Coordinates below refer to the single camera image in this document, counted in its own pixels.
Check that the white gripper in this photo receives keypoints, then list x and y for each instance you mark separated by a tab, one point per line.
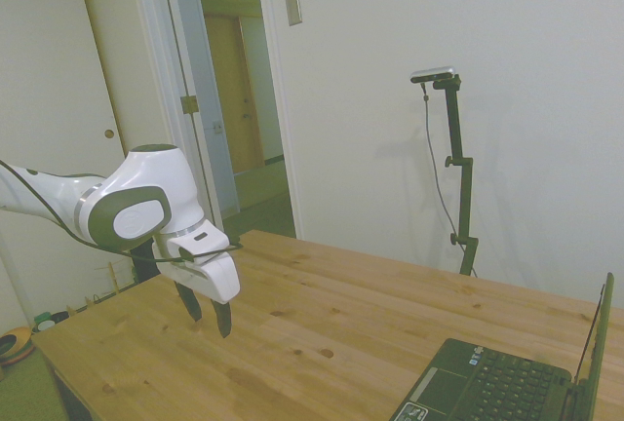
214	265

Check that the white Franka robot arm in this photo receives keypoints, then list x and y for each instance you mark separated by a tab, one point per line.
146	182

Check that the black laptop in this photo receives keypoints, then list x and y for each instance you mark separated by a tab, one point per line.
517	372

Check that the wooden rack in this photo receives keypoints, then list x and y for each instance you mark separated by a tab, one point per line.
100	289

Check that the green lidded jar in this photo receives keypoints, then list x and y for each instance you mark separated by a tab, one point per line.
45	321

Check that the orange bowl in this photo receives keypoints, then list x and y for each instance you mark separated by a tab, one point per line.
13	345

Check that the white open door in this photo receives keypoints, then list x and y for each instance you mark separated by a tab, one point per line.
200	99

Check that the brown hallway door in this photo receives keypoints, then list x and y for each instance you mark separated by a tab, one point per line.
234	94

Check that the white closet door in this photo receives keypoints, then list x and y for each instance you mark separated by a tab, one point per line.
58	50

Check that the black camera stand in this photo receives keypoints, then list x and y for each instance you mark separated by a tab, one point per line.
460	172

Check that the metal wall switch plate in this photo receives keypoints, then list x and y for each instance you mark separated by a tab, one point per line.
293	8

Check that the grey stereo camera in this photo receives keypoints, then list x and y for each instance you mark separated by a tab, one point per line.
434	73

